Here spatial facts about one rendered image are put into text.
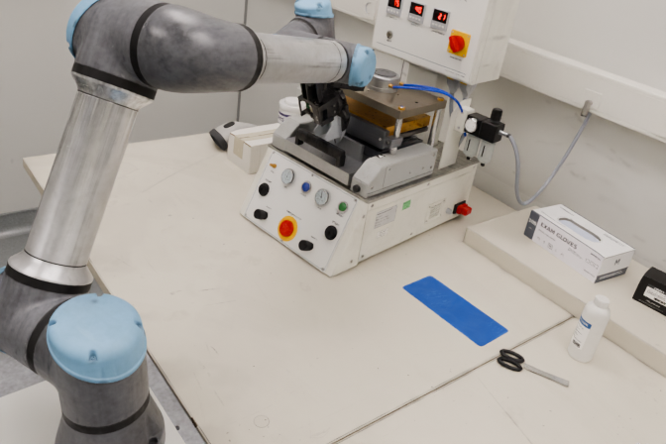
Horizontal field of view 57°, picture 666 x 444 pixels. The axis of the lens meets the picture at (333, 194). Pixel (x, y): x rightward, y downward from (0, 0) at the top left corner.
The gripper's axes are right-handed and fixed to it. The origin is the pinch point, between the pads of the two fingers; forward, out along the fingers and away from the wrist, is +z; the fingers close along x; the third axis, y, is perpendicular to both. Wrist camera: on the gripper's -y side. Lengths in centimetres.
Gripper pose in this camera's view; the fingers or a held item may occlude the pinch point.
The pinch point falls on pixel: (337, 137)
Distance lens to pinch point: 148.0
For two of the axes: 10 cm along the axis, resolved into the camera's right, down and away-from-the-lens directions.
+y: -7.1, 5.2, -4.8
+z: 1.1, 7.4, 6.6
